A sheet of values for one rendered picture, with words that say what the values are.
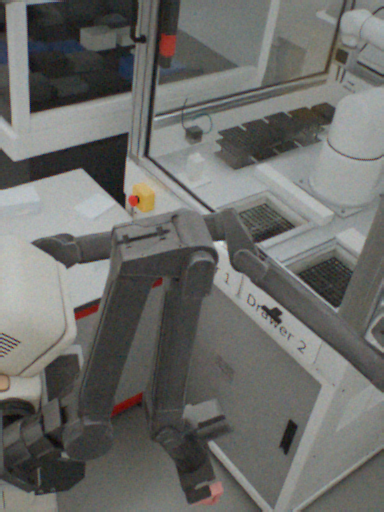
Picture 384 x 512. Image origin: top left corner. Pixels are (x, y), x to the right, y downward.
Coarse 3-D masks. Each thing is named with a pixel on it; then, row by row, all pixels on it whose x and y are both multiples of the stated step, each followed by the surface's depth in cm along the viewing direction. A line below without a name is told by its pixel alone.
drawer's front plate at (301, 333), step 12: (252, 288) 189; (240, 300) 195; (252, 300) 191; (264, 300) 186; (252, 312) 193; (264, 312) 188; (288, 312) 180; (264, 324) 190; (276, 324) 185; (288, 324) 181; (300, 324) 177; (288, 336) 183; (300, 336) 179; (312, 336) 175; (312, 348) 176; (312, 360) 179
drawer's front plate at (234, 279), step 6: (216, 246) 196; (222, 246) 197; (222, 252) 195; (222, 258) 196; (228, 258) 193; (222, 264) 197; (228, 264) 194; (222, 270) 198; (228, 270) 195; (216, 276) 201; (222, 276) 199; (228, 276) 196; (234, 276) 194; (240, 276) 193; (222, 282) 200; (228, 282) 197; (234, 282) 195; (240, 282) 195; (228, 288) 198; (234, 288) 196; (234, 294) 197
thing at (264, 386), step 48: (240, 336) 207; (192, 384) 242; (240, 384) 216; (288, 384) 195; (240, 432) 226; (288, 432) 200; (336, 432) 205; (240, 480) 235; (288, 480) 211; (336, 480) 239
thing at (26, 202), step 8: (0, 192) 222; (8, 192) 222; (16, 192) 223; (24, 192) 223; (32, 192) 224; (0, 200) 219; (8, 200) 219; (16, 200) 220; (24, 200) 220; (32, 200) 221; (0, 208) 219; (8, 208) 218; (16, 208) 219; (24, 208) 221; (32, 208) 222; (8, 216) 220; (16, 216) 222
